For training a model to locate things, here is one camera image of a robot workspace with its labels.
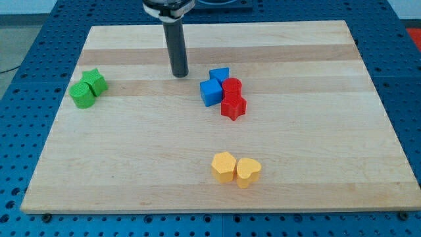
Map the blue cube block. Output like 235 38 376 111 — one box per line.
199 79 222 107

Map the red cylinder block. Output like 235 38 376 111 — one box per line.
222 78 242 100

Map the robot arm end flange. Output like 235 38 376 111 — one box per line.
143 0 195 23

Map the red star block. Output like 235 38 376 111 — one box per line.
220 97 247 121

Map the blue triangle block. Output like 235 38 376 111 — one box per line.
209 67 230 84

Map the yellow hexagon block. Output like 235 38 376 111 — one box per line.
211 151 237 183

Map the wooden board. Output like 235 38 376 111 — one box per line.
21 20 420 214

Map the yellow heart block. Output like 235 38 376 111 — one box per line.
236 158 262 189

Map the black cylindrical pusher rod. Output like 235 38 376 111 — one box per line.
163 19 189 78

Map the green star block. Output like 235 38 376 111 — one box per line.
80 68 109 97

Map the green cylinder block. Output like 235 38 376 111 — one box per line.
69 82 95 109

